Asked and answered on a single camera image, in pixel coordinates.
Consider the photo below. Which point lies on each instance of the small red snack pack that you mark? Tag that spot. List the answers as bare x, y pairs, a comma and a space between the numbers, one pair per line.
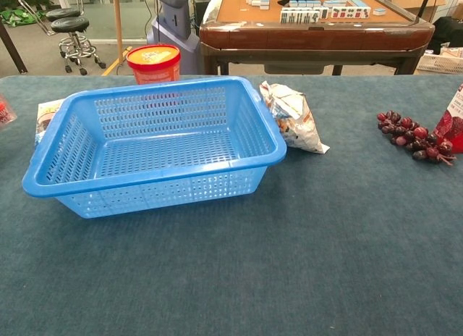
5, 111

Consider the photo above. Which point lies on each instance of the mahjong tile row red print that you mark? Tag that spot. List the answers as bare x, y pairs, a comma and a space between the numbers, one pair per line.
349, 13

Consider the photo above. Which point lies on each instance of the black round swivel stool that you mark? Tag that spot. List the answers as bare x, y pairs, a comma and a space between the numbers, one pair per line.
74, 39
62, 13

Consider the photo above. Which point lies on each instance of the crumpled white snack bag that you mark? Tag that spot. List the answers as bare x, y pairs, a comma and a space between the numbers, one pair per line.
296, 122

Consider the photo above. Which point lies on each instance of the red drink bottle white cap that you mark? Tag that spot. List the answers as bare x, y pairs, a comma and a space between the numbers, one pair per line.
452, 122

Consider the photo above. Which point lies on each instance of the mahjong tile row dark print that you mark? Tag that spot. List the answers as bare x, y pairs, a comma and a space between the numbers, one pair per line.
300, 15

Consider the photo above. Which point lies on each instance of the blue cookie box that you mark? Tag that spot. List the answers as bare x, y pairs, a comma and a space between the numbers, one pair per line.
47, 115

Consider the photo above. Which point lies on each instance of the light wooden pole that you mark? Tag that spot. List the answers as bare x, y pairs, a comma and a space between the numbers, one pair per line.
118, 28

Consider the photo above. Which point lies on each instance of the red tub with orange lid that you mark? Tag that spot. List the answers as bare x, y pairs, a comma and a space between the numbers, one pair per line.
155, 66

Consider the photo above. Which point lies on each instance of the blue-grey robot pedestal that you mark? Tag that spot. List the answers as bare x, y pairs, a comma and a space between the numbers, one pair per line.
173, 32

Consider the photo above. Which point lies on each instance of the dark purple grape bunch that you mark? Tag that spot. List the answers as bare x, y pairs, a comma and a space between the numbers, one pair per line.
408, 133

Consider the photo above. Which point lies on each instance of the teal carpet table cloth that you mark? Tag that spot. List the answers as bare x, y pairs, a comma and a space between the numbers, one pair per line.
253, 260

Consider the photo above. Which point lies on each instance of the brown mahjong table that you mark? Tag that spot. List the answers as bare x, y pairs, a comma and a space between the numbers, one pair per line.
307, 39

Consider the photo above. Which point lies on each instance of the white plastic crate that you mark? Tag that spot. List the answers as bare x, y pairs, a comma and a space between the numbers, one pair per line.
439, 63

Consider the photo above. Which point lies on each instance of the blue perforated plastic basket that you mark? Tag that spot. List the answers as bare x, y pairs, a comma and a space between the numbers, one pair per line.
162, 151

